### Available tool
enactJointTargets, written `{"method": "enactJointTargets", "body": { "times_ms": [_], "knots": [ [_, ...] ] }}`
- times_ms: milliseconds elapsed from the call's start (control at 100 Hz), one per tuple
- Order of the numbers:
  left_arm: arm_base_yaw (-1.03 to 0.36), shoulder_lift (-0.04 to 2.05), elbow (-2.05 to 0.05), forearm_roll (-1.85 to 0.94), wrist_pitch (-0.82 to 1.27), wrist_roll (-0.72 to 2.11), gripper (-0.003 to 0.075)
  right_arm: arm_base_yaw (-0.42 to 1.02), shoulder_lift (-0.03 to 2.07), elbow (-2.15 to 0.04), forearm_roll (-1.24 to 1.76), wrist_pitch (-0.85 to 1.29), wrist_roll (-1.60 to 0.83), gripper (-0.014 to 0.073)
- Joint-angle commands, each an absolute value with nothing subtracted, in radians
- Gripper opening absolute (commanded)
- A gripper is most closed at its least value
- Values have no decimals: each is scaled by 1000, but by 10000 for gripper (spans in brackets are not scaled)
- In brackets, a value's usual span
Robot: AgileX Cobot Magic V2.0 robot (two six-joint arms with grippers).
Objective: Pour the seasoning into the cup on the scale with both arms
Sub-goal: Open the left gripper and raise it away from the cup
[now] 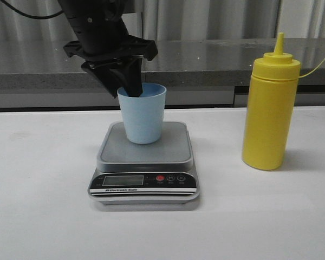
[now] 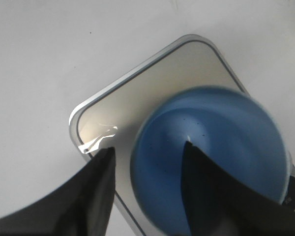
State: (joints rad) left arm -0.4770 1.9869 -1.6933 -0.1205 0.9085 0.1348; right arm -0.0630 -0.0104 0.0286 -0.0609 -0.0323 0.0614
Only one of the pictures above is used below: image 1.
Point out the grey pleated curtain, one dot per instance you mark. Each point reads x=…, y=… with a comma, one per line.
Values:
x=174, y=20

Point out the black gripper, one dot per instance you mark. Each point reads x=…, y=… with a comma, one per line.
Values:
x=102, y=36

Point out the light blue plastic cup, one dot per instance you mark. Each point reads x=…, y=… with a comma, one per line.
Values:
x=143, y=116

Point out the silver digital kitchen scale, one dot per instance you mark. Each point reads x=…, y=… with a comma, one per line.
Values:
x=160, y=176

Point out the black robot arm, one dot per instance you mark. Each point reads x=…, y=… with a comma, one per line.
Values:
x=95, y=5

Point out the yellow squeeze bottle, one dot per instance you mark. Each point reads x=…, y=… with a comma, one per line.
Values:
x=272, y=92

